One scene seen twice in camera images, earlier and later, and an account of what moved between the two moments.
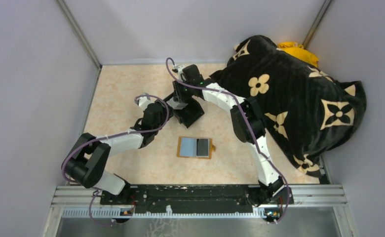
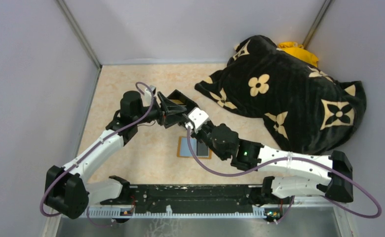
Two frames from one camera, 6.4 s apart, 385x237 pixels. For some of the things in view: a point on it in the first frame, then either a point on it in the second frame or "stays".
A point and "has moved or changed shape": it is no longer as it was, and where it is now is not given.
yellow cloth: x=297 y=51 stays
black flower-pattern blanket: x=309 y=113 stays
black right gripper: x=178 y=96 → x=197 y=135
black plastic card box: x=189 y=114 has moved or changed shape
